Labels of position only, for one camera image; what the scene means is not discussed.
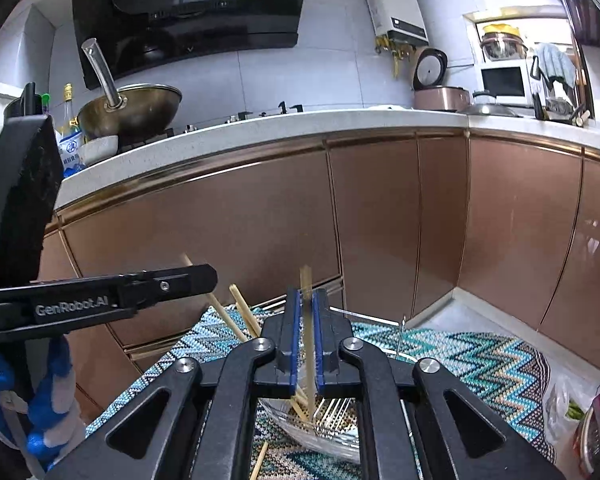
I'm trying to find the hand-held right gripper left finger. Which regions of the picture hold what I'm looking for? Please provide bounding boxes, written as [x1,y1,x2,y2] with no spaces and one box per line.
[45,287,303,480]

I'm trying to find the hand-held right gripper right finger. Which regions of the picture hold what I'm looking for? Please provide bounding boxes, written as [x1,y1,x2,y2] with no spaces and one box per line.
[311,287,566,480]

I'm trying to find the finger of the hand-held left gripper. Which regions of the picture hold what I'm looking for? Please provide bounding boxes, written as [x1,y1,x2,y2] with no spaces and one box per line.
[114,263,219,312]

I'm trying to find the group of bamboo chopsticks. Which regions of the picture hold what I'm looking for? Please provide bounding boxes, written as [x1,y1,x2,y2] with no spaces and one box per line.
[180,254,311,480]

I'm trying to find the clear wire utensil holder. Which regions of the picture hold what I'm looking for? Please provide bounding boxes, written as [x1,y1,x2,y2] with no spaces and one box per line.
[257,310,412,465]

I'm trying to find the person's left hand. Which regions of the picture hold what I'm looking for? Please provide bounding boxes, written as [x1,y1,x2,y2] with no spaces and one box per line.
[0,334,87,471]

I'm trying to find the blue white salt bag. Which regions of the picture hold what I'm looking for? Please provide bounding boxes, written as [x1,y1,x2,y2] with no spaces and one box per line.
[57,127,87,178]

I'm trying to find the white bowl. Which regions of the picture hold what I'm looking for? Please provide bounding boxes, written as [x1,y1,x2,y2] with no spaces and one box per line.
[82,135,119,166]

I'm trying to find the black gas stove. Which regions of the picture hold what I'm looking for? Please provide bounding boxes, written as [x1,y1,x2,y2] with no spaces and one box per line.
[115,101,306,153]

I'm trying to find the metal wok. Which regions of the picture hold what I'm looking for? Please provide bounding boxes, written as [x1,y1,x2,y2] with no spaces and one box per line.
[77,37,183,141]

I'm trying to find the zigzag woven mat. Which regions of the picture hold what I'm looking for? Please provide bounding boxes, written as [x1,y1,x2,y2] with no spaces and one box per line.
[82,305,558,480]

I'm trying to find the clear plastic bag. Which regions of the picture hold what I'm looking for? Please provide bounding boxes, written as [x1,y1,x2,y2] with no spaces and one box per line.
[542,360,588,456]

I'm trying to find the black range hood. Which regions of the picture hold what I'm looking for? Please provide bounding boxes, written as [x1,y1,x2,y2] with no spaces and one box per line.
[71,0,313,92]

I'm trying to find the brown rice cooker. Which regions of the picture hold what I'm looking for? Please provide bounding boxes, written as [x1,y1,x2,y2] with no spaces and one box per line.
[412,48,472,112]

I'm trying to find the metal pot lid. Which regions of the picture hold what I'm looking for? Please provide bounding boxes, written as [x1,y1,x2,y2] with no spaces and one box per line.
[456,89,523,118]

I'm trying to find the brass gas valves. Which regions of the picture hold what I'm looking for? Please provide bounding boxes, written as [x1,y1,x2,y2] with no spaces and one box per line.
[375,37,416,78]

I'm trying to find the white microwave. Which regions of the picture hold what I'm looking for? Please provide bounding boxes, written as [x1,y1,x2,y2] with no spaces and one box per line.
[480,60,533,107]

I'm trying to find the white water heater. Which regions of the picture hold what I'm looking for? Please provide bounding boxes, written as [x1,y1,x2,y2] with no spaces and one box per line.
[362,0,427,45]

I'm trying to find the steel pot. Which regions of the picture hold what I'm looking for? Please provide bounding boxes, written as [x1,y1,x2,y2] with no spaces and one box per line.
[480,22,529,62]

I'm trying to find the blue towel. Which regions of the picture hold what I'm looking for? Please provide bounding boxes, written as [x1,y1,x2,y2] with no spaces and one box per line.
[530,42,578,91]

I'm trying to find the kitchen window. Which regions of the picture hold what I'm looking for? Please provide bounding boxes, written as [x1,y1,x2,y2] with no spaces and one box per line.
[462,5,581,106]

